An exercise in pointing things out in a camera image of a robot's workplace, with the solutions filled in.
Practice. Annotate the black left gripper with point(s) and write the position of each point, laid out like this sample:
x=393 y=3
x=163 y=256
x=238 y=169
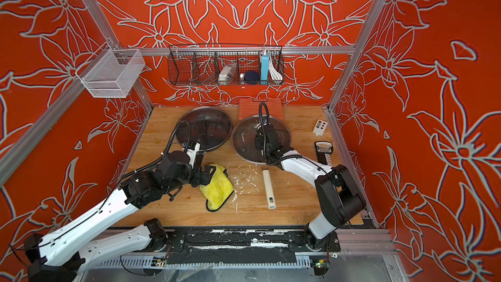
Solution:
x=200 y=180

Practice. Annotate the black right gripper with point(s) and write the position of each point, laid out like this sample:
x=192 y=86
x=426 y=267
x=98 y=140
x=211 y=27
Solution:
x=258 y=141

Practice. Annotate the glass lid with beige handle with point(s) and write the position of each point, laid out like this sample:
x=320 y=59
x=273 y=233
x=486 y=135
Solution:
x=243 y=138

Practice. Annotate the yellow microfiber cloth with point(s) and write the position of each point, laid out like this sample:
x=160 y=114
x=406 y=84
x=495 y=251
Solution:
x=219 y=190

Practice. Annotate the glass pot lid black knob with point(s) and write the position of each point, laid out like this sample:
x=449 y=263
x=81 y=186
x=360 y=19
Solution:
x=209 y=126

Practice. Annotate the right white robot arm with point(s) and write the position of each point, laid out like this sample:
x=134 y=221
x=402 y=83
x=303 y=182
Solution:
x=338 y=194

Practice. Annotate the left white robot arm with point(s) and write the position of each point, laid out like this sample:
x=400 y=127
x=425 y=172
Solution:
x=63 y=254

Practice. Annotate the red plastic board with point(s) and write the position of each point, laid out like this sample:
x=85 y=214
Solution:
x=251 y=107

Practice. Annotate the white remote with buttons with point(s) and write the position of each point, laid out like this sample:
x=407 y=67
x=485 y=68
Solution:
x=320 y=128

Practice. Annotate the dark blue round object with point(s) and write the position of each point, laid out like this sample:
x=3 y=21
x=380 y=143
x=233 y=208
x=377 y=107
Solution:
x=251 y=77

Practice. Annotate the white packet in basket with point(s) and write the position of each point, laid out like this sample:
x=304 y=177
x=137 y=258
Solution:
x=227 y=74

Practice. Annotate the light blue box in basket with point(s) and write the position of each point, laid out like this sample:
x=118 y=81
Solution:
x=264 y=71

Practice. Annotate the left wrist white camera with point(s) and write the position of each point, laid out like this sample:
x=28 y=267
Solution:
x=192 y=149

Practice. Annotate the black long-handled peeler tool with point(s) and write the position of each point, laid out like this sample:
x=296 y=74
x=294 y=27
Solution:
x=324 y=150

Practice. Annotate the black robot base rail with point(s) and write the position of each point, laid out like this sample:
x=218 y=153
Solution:
x=244 y=245

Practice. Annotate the black wire wall basket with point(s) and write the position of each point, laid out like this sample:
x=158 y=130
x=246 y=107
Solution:
x=190 y=65

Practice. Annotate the white mesh wall basket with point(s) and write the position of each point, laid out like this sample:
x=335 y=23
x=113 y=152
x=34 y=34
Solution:
x=113 y=73

